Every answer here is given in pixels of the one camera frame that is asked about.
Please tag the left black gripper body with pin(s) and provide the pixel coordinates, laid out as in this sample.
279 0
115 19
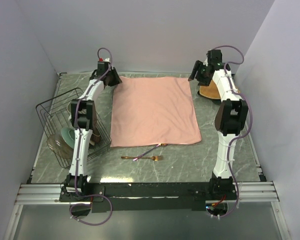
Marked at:
113 78

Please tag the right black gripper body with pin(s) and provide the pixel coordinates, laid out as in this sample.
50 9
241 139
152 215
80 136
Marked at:
200 75

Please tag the pink satin napkin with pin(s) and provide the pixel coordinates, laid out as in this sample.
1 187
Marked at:
153 110

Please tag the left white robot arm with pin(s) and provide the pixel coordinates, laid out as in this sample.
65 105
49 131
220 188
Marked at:
84 121

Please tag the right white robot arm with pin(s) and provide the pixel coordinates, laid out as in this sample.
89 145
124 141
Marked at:
229 121

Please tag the brown ceramic plate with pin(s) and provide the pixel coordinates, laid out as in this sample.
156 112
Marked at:
96 136

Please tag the teal green bowl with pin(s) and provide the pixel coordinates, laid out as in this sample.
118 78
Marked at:
68 135

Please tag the clear glass bowl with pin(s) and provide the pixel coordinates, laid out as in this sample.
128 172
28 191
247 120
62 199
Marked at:
56 144

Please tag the rose gold fork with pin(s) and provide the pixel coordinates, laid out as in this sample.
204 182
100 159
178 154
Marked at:
153 158

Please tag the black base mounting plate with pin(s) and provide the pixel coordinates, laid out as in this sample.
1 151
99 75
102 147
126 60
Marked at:
136 196

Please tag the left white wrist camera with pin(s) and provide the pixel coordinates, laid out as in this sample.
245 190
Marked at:
107 60

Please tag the black wire dish rack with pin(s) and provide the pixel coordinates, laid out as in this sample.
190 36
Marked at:
54 114

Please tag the gold spoon with purple handle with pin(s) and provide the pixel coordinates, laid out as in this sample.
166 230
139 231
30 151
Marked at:
153 148

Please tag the aluminium rail frame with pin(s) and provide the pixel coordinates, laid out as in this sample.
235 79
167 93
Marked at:
49 194

